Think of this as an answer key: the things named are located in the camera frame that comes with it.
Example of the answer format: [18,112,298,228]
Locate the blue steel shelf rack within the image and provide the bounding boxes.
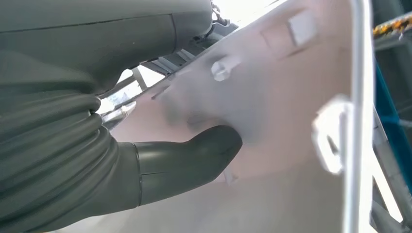
[373,63,412,197]

